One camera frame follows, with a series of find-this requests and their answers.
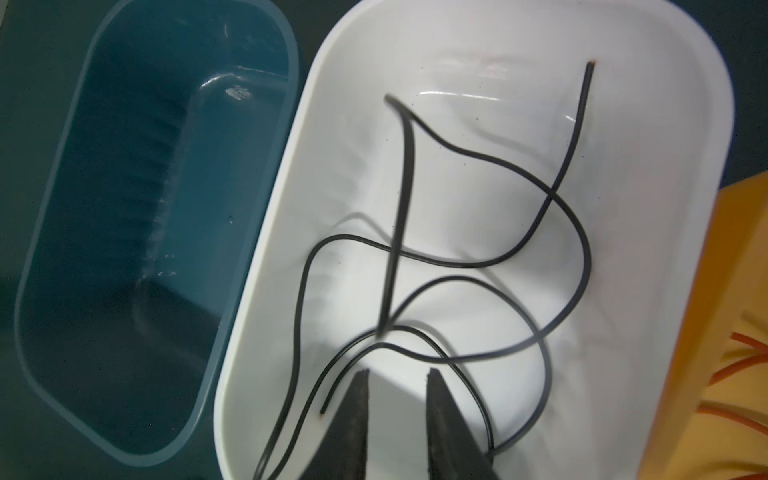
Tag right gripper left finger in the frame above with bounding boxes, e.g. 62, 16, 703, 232
300, 370, 369, 480

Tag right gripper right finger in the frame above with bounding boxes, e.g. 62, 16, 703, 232
426, 369, 498, 480

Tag black cable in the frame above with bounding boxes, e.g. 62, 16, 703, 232
251, 59, 596, 480

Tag red cable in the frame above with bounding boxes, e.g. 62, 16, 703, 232
695, 329, 768, 480

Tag yellow plastic bin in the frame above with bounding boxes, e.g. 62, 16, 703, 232
637, 172, 767, 479

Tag white plastic bin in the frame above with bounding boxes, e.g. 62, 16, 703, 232
214, 1, 734, 479

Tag blue plastic bin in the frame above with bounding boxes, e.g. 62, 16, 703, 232
14, 1, 302, 467

